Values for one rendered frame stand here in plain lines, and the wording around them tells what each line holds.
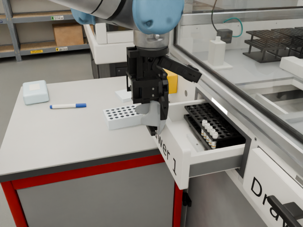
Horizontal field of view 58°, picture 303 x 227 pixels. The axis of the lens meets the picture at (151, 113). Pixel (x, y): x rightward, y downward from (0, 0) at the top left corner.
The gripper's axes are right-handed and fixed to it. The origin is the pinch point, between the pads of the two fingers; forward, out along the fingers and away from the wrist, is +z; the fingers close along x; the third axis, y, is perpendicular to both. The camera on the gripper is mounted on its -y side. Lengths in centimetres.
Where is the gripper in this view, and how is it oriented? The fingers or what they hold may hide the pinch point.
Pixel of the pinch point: (159, 124)
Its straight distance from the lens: 67.8
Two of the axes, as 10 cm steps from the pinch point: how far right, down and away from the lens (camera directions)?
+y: -9.6, 1.3, -2.4
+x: 2.7, 4.7, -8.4
